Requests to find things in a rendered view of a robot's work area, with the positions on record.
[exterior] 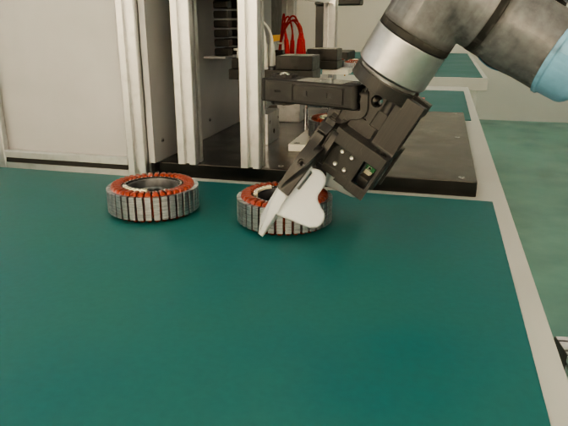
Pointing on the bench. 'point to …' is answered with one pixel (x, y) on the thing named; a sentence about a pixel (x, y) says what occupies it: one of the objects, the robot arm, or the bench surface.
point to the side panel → (73, 87)
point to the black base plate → (226, 154)
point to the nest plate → (299, 142)
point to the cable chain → (225, 30)
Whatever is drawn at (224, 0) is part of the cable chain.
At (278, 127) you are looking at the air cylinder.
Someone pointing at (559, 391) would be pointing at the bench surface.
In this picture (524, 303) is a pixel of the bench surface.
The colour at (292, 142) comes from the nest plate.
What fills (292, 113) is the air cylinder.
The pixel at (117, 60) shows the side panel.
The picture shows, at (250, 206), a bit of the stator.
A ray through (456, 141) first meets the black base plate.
